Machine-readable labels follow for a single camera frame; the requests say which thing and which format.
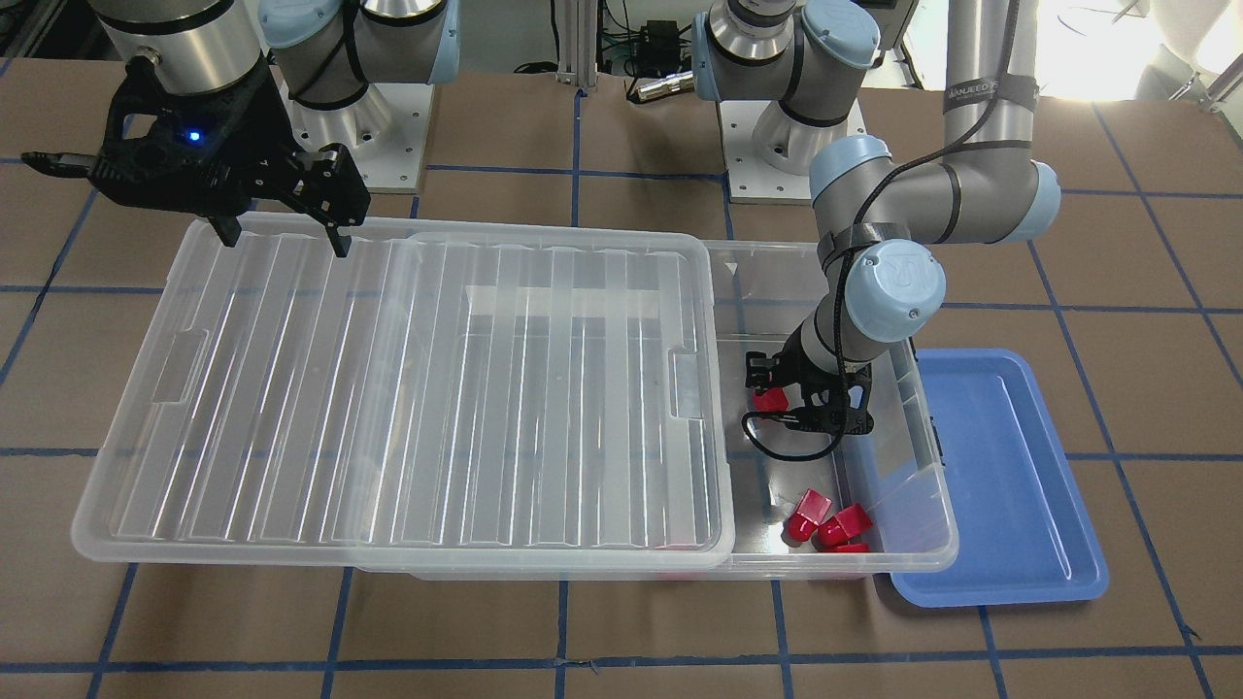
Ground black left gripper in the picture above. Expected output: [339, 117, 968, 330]
[743, 336, 874, 435]

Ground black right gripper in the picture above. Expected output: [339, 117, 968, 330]
[87, 58, 370, 257]

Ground clear plastic box lid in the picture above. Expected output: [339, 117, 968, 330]
[71, 213, 735, 580]

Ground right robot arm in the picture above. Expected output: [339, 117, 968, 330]
[57, 1, 460, 257]

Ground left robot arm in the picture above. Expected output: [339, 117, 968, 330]
[691, 1, 1062, 438]

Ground clear plastic storage box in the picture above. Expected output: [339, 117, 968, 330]
[342, 234, 958, 581]

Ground blue plastic tray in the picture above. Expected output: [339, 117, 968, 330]
[891, 350, 1110, 608]

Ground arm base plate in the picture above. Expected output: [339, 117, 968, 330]
[286, 83, 436, 193]
[718, 101, 865, 205]

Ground aluminium frame post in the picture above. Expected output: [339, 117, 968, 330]
[554, 1, 602, 93]

